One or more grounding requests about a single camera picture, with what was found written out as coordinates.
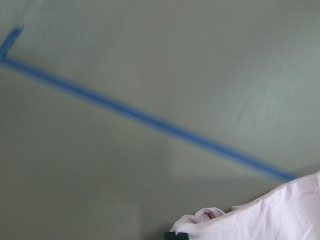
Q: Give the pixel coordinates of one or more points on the pink t-shirt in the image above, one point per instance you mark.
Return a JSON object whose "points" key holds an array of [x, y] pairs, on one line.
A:
{"points": [[289, 212]]}

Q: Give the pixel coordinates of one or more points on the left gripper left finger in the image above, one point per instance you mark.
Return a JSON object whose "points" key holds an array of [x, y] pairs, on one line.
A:
{"points": [[169, 235]]}

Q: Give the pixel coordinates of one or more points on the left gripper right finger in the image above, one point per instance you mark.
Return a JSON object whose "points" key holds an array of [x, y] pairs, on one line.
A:
{"points": [[182, 236]]}

